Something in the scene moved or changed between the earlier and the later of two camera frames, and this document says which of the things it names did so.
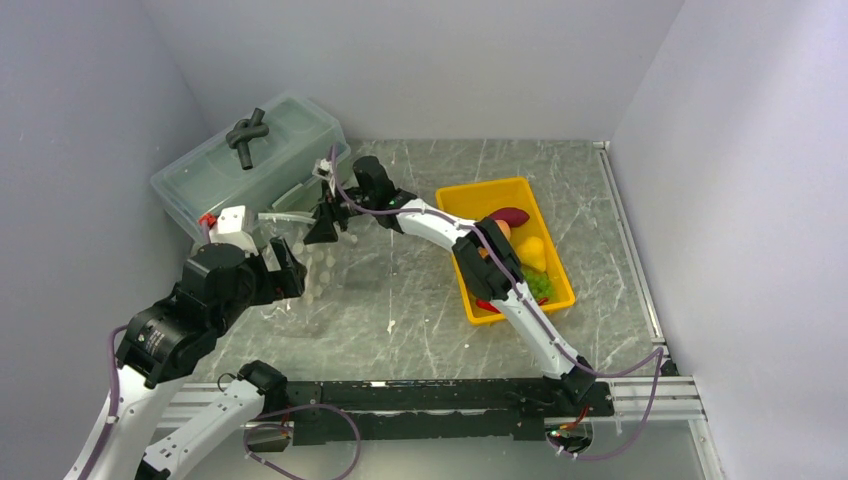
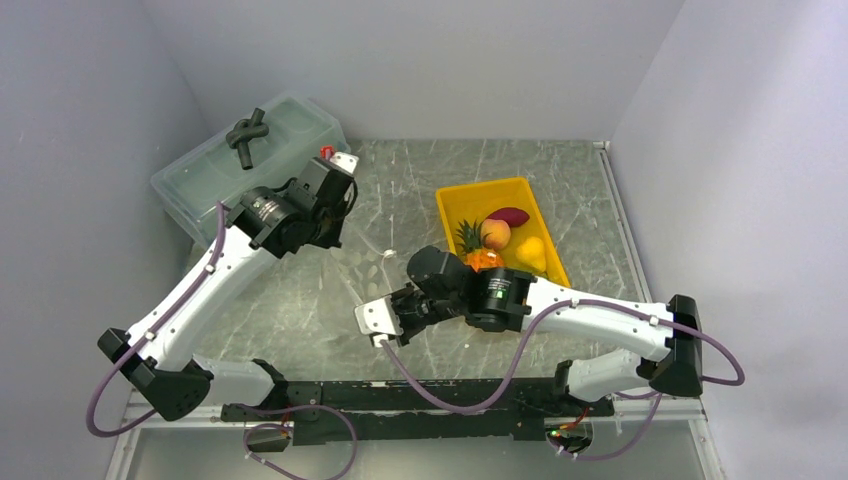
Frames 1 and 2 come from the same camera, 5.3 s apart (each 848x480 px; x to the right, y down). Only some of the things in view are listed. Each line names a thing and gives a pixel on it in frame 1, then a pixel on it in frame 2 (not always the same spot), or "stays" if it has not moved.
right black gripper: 323,230 -> 404,339
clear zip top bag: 332,270 -> 372,262
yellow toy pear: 532,253 stays
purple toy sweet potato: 514,216 stays
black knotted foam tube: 244,130 stays
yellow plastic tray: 472,202 stays
